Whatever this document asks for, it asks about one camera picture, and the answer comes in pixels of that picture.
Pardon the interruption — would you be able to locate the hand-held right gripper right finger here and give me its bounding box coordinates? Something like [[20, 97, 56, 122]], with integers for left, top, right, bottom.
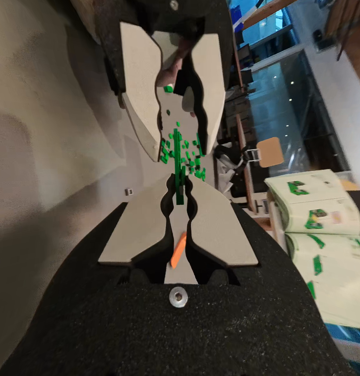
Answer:
[[184, 175, 259, 284]]

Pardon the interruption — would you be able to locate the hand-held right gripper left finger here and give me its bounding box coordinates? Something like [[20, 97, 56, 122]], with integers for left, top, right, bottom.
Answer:
[[98, 173, 176, 284]]

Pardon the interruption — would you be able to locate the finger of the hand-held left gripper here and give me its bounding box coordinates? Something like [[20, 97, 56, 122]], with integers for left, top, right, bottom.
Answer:
[[191, 32, 227, 156], [120, 21, 165, 163]]

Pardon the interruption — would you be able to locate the green lego base plate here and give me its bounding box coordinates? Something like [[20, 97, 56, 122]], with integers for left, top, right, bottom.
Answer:
[[173, 128, 186, 205]]

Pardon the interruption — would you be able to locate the orange lego brick separator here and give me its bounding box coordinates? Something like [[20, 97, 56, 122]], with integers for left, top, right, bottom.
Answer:
[[170, 232, 187, 269]]

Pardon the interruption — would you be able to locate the pile of loose lego pieces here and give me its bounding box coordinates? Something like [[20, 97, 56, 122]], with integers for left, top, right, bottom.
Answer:
[[159, 84, 207, 181]]

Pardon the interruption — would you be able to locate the lego instruction booklet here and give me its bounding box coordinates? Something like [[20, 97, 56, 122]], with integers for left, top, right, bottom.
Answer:
[[264, 169, 360, 329]]

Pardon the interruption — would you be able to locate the person's left hand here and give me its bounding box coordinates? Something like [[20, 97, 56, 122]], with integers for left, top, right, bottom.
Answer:
[[159, 36, 197, 87]]

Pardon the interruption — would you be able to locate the black and white tool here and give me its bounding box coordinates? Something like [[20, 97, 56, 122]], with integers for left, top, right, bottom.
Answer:
[[214, 142, 251, 191]]

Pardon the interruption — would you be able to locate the tan chair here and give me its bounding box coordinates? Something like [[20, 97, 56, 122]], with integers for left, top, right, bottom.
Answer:
[[256, 136, 285, 168]]

